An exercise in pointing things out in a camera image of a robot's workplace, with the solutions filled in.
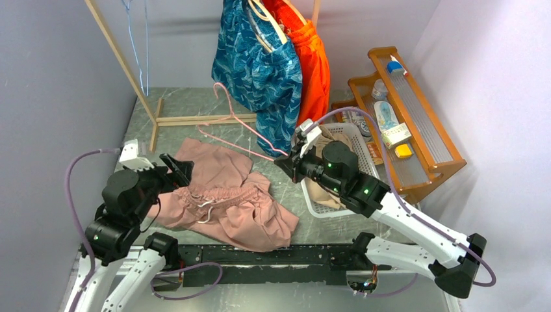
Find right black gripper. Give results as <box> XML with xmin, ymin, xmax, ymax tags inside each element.
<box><xmin>275</xmin><ymin>138</ymin><xmax>344</xmax><ymax>194</ymax></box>

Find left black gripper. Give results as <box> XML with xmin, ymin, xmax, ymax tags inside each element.
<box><xmin>124</xmin><ymin>151</ymin><xmax>193</xmax><ymax>222</ymax></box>

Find beige shorts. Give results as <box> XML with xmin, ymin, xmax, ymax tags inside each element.
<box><xmin>307</xmin><ymin>127</ymin><xmax>358</xmax><ymax>211</ymax></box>

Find pink shorts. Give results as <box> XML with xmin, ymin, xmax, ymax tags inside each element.
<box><xmin>147</xmin><ymin>138</ymin><xmax>299</xmax><ymax>252</ymax></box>

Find pink hanger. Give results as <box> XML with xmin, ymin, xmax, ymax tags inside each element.
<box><xmin>196</xmin><ymin>82</ymin><xmax>288</xmax><ymax>162</ymax></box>

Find blue patterned shorts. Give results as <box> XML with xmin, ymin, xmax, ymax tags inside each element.
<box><xmin>211</xmin><ymin>1</ymin><xmax>303</xmax><ymax>157</ymax></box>

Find wooden hanger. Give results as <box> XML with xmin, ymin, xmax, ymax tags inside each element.
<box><xmin>284</xmin><ymin>0</ymin><xmax>307</xmax><ymax>25</ymax></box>
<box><xmin>247</xmin><ymin>0</ymin><xmax>288</xmax><ymax>53</ymax></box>

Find blue wire hanger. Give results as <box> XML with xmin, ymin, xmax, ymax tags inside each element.
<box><xmin>120</xmin><ymin>0</ymin><xmax>149</xmax><ymax>96</ymax></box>

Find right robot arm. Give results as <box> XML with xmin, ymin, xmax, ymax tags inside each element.
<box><xmin>274</xmin><ymin>141</ymin><xmax>487</xmax><ymax>299</ymax></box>

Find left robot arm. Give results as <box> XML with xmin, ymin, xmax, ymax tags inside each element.
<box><xmin>64</xmin><ymin>148</ymin><xmax>194</xmax><ymax>311</ymax></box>

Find orange shorts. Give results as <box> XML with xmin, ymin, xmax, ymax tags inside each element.
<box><xmin>263</xmin><ymin>0</ymin><xmax>331</xmax><ymax>125</ymax></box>

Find wooden clothes rack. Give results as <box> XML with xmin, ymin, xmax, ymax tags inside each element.
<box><xmin>84</xmin><ymin>0</ymin><xmax>322</xmax><ymax>152</ymax></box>

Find white plastic basket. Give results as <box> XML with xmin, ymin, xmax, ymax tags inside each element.
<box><xmin>300</xmin><ymin>123</ymin><xmax>379</xmax><ymax>218</ymax></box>

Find small card pack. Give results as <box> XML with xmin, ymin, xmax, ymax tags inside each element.
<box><xmin>341</xmin><ymin>110</ymin><xmax>366</xmax><ymax>127</ymax></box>

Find round tin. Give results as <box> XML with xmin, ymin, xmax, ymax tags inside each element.
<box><xmin>358</xmin><ymin>120</ymin><xmax>373</xmax><ymax>141</ymax></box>

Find orange snack pack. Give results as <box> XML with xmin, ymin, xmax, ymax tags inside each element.
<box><xmin>366</xmin><ymin>141</ymin><xmax>384</xmax><ymax>165</ymax></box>

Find blue white tube pack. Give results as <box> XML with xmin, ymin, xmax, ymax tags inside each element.
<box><xmin>374</xmin><ymin>101</ymin><xmax>400</xmax><ymax>132</ymax></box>

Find white box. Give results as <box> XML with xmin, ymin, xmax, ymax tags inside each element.
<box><xmin>381</xmin><ymin>123</ymin><xmax>411</xmax><ymax>149</ymax></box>

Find yellow block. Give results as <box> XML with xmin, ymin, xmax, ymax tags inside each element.
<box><xmin>394</xmin><ymin>144</ymin><xmax>414</xmax><ymax>159</ymax></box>

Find clear small bottle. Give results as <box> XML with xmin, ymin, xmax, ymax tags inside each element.
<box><xmin>371</xmin><ymin>79</ymin><xmax>389</xmax><ymax>101</ymax></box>

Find wooden tiered shelf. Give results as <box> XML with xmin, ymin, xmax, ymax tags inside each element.
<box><xmin>331</xmin><ymin>46</ymin><xmax>467</xmax><ymax>203</ymax></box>

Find blue white eraser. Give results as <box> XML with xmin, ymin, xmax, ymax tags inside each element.
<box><xmin>386</xmin><ymin>55</ymin><xmax>409</xmax><ymax>76</ymax></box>

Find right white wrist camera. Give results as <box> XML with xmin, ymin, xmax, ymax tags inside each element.
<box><xmin>294</xmin><ymin>118</ymin><xmax>322</xmax><ymax>158</ymax></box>

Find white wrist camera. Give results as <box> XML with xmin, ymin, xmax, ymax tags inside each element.
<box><xmin>294</xmin><ymin>118</ymin><xmax>322</xmax><ymax>158</ymax></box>
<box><xmin>118</xmin><ymin>139</ymin><xmax>154</xmax><ymax>171</ymax></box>

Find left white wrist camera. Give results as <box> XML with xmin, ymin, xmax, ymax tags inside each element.
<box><xmin>118</xmin><ymin>139</ymin><xmax>154</xmax><ymax>171</ymax></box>

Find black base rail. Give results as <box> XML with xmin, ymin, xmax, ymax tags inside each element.
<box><xmin>73</xmin><ymin>243</ymin><xmax>451</xmax><ymax>289</ymax></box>

